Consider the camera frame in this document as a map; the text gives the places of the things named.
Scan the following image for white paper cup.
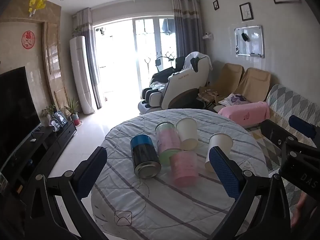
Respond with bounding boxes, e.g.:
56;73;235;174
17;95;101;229
204;132;234;173
176;118;198;151

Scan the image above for blue and black tin cup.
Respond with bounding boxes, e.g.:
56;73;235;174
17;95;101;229
130;134;162;179

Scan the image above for pink translucent cup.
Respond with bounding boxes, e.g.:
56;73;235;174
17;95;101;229
170;151;199;187

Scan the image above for pink green tall cup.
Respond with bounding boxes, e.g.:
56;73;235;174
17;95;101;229
155;121;182;166

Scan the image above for person's hand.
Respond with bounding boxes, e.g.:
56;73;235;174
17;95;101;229
291;192;308;228

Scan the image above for pink blanket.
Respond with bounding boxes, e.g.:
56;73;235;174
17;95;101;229
218;101;270;128

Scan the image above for tan chair right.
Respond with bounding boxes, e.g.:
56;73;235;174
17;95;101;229
234;68;271;102

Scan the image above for tan chair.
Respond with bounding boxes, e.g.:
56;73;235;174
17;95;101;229
234;68;271;102
198;63;244;103

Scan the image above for framed photo on cabinet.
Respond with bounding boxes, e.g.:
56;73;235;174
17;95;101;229
54;110;68;127

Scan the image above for purple floral pillow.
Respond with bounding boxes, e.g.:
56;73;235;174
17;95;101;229
219;93;250;107

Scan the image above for potted plant red pot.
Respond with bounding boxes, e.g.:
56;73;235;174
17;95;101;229
65;97;81;127

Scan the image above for black tv cabinet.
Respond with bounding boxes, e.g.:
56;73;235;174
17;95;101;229
1;121;76;195

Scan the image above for striped grey tablecloth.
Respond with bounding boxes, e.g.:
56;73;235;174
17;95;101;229
91;109;268;239

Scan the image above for small green plant on cabinet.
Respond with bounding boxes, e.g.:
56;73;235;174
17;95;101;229
41;104;57;120

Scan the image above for tan chair left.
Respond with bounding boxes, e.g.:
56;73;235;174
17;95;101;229
198;63;244;103

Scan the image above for black television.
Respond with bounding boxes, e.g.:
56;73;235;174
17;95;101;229
0;67;40;165

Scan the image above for white massage chair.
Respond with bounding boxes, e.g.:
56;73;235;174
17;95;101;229
138;51;213;114

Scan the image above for white standing air conditioner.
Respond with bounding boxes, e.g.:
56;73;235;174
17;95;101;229
69;36;95;115

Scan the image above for right grey curtain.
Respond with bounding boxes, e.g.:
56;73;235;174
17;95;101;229
172;0;204;57

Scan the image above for grey curtain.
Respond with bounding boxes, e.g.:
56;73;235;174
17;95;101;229
76;8;102;109
172;0;204;57

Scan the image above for left grey curtain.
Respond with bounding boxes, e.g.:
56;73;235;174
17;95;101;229
76;8;102;109

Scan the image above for yellow flower decoration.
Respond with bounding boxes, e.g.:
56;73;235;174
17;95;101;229
28;0;47;17

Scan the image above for whiteboard on wall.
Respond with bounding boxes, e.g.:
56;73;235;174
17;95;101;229
234;25;265;58

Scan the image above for middle picture frame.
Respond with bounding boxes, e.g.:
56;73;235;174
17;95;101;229
239;2;254;22

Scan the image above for tiny picture frame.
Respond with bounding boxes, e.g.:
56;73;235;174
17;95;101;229
213;0;220;10

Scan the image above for red round wall decoration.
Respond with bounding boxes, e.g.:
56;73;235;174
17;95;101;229
21;30;35;49

